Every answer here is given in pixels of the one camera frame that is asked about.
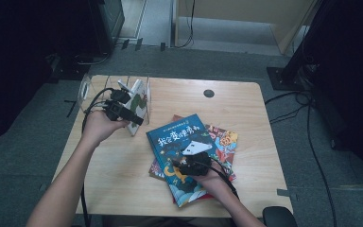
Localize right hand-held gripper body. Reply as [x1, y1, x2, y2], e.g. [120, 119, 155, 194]
[181, 140, 214, 177]

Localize person's left hand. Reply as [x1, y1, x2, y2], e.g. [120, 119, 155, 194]
[81, 110, 130, 148]

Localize long black floor cable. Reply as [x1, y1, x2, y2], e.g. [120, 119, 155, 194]
[306, 94, 338, 227]

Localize looped black floor cables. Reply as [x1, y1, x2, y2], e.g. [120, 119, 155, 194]
[264, 90, 313, 125]

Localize hanging black cable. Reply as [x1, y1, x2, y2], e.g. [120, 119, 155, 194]
[174, 0, 197, 49]

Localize light wooden furniture panel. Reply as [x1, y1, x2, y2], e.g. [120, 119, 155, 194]
[172, 0, 320, 55]

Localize blue picture book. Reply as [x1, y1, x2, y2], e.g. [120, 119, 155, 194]
[146, 113, 234, 208]

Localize thin black floor cable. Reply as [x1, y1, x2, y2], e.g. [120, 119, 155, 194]
[76, 51, 112, 66]

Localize clear acrylic book rack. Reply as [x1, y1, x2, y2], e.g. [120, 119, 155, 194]
[77, 75, 153, 128]

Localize colourful monster picture book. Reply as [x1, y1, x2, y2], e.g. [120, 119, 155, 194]
[148, 123, 239, 201]

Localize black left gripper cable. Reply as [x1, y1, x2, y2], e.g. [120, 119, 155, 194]
[80, 87, 115, 227]

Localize black computer tower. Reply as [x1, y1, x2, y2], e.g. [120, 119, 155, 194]
[88, 0, 126, 55]

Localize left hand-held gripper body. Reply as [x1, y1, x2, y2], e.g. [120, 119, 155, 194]
[102, 79, 132, 122]

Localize dark curtain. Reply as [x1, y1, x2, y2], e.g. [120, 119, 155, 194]
[0, 0, 102, 149]
[291, 0, 363, 192]

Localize person's lap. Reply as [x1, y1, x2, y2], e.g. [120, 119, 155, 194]
[102, 216, 234, 227]

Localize white caterpillar picture book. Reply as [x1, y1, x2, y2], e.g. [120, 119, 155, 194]
[124, 79, 148, 137]

